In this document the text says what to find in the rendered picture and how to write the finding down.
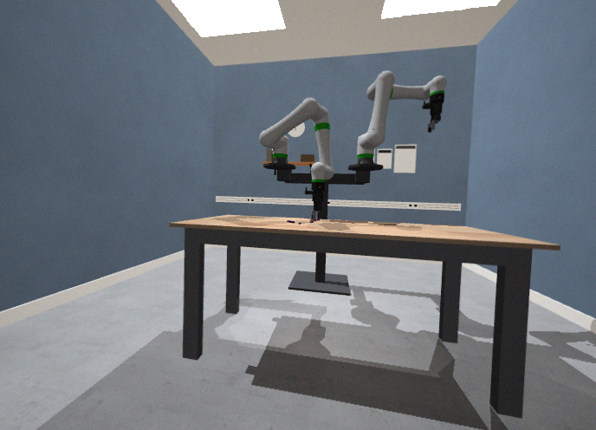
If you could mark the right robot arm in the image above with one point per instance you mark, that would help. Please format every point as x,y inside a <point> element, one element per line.
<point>274,138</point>

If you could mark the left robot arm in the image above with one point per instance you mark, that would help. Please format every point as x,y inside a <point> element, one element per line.
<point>385,91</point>

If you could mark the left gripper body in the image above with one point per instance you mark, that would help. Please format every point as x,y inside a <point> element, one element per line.
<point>436,107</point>

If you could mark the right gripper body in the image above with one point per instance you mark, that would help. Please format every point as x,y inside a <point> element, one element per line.
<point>318,188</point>

